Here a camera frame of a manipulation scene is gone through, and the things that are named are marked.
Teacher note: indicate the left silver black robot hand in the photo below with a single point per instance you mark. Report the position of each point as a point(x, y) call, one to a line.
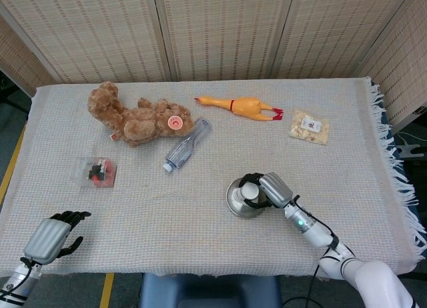
point(50, 236)

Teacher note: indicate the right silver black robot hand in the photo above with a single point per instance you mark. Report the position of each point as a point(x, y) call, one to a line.
point(275, 189)

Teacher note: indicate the white paper cup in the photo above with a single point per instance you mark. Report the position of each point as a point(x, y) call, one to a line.
point(249, 192)

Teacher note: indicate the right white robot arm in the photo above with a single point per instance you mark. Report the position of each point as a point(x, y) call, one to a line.
point(340, 254)

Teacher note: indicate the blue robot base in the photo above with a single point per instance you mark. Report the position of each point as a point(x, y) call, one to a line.
point(210, 289)

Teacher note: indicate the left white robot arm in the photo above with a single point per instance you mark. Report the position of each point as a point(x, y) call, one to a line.
point(15, 281)

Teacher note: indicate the round metal plate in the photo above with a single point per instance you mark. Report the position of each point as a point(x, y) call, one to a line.
point(233, 209)

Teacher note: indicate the clear snack bag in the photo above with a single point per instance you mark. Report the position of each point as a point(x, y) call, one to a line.
point(310, 128)

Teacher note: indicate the beige waffle tablecloth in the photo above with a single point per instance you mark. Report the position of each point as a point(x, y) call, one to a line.
point(200, 194)

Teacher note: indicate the clear plastic box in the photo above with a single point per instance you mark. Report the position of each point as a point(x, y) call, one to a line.
point(95, 173)

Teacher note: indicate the red black toy car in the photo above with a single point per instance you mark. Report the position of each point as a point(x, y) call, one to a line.
point(98, 169)

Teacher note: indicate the yellow rubber chicken toy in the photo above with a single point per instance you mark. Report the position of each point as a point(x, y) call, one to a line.
point(243, 106)

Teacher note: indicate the clear plastic water bottle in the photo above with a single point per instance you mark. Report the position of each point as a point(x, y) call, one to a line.
point(187, 146)

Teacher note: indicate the brown teddy bear plush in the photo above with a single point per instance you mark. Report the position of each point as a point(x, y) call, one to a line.
point(140, 121)

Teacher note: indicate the woven folding screen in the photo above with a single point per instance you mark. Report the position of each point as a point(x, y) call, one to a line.
point(213, 31)

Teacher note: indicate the grey metal bracket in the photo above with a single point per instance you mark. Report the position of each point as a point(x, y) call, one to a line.
point(409, 149)

